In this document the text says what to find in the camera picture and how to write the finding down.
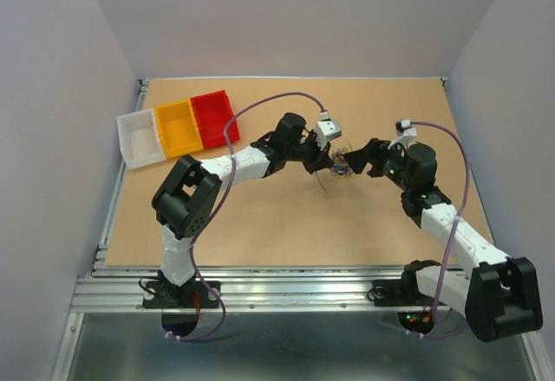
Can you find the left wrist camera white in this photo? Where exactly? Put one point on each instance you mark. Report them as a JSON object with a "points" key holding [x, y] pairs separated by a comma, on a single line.
{"points": [[326, 129]]}

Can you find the yellow plastic bin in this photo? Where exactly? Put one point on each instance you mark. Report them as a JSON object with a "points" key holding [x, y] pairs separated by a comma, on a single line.
{"points": [[178, 129]]}

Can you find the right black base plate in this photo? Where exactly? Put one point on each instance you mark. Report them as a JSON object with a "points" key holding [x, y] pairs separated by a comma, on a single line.
{"points": [[398, 293]]}

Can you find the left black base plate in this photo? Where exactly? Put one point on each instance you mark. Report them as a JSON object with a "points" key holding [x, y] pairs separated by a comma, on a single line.
{"points": [[204, 296]]}

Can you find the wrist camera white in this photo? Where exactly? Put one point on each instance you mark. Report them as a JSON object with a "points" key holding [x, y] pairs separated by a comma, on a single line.
{"points": [[405, 134], [326, 129]]}

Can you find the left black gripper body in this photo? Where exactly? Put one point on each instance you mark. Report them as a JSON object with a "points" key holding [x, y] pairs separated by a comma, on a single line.
{"points": [[298, 150]]}

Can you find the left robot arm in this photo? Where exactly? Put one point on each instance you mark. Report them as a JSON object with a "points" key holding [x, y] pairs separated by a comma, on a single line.
{"points": [[194, 189]]}

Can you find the white plastic bin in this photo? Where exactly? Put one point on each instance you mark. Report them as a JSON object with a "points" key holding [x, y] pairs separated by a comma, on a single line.
{"points": [[139, 139]]}

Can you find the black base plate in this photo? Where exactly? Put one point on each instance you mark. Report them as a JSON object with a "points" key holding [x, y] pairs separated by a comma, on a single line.
{"points": [[398, 293], [204, 296]]}

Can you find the red plastic bin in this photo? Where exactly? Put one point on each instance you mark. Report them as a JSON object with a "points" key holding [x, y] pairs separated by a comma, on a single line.
{"points": [[212, 112]]}

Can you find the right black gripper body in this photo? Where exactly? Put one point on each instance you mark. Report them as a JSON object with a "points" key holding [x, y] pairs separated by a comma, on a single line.
{"points": [[387, 161]]}

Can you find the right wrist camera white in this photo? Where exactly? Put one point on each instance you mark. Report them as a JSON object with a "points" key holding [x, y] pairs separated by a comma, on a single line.
{"points": [[405, 134]]}

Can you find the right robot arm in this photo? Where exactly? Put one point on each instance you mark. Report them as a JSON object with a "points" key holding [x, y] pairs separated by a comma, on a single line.
{"points": [[497, 294]]}

